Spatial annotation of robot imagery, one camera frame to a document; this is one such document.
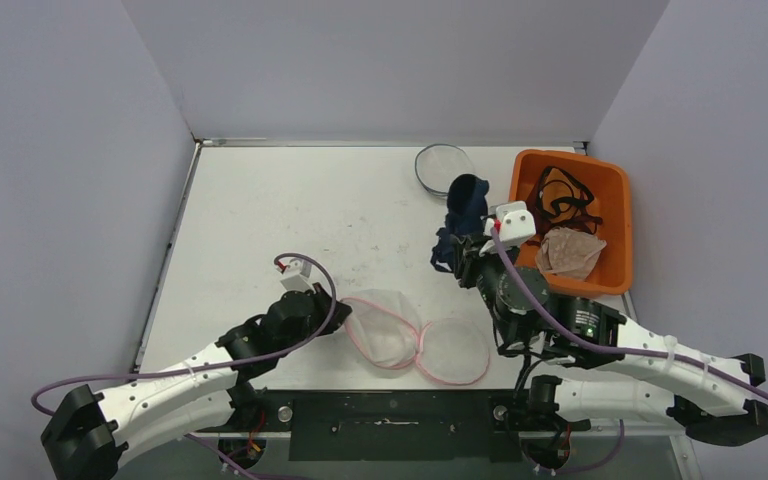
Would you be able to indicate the pink-trimmed mesh laundry bag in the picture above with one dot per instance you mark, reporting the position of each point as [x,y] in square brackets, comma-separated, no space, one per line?
[389,333]

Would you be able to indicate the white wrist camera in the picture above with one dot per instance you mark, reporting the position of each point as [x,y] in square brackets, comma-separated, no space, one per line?
[295,275]
[510,225]

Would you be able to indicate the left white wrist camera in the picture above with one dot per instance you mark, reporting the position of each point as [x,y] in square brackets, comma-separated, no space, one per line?
[295,275]

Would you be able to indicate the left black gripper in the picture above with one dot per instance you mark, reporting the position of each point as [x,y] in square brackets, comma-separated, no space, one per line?
[323,301]

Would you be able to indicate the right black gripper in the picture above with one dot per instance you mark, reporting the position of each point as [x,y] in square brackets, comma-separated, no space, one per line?
[462,251]

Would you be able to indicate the red bra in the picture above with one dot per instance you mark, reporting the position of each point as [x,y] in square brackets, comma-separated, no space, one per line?
[584,223]

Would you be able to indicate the blue-trimmed mesh laundry bag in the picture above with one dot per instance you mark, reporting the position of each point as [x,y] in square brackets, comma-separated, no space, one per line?
[437,165]

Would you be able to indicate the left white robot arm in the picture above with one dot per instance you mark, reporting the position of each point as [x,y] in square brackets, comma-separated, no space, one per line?
[92,434]

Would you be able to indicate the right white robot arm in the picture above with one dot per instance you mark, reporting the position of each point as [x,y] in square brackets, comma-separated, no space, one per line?
[653,378]

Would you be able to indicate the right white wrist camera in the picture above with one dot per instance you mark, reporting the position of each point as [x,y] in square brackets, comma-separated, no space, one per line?
[510,225]

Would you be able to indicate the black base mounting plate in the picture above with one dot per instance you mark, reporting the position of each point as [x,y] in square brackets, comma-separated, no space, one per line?
[398,425]

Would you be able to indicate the navy blue bra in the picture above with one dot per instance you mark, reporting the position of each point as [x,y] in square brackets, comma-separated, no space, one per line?
[466,208]

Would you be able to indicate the orange and black bra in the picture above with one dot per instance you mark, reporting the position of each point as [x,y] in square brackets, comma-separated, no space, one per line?
[558,194]

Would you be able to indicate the beige lace bra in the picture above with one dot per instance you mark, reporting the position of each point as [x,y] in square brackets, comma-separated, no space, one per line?
[569,253]

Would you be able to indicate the orange plastic bin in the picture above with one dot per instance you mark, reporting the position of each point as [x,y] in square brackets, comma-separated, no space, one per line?
[613,273]

